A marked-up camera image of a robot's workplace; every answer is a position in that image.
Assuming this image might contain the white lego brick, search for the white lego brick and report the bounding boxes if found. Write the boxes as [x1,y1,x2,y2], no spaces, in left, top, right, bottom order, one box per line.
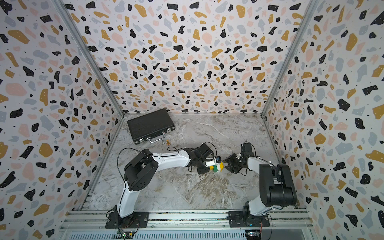
[206,160,217,167]

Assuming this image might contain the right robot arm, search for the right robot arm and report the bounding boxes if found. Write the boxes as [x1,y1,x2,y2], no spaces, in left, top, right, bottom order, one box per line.
[224,142,297,219]

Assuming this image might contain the small circuit board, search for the small circuit board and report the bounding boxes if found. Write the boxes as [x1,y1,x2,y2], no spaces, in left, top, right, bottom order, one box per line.
[118,231,136,240]

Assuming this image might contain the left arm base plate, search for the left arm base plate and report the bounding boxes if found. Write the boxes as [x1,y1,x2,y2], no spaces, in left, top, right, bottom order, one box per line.
[105,212,150,229]

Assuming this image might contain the black briefcase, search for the black briefcase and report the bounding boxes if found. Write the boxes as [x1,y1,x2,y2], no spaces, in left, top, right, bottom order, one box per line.
[127,109,175,145]

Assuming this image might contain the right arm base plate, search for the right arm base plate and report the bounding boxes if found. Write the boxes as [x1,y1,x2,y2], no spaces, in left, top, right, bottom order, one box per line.
[227,211,270,228]

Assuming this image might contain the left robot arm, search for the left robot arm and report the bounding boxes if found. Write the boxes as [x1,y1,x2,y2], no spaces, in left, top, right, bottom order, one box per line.
[116,142,218,219]

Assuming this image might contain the aluminium front rail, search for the aluminium front rail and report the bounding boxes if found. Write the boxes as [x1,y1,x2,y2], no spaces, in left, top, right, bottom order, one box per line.
[60,209,314,232]

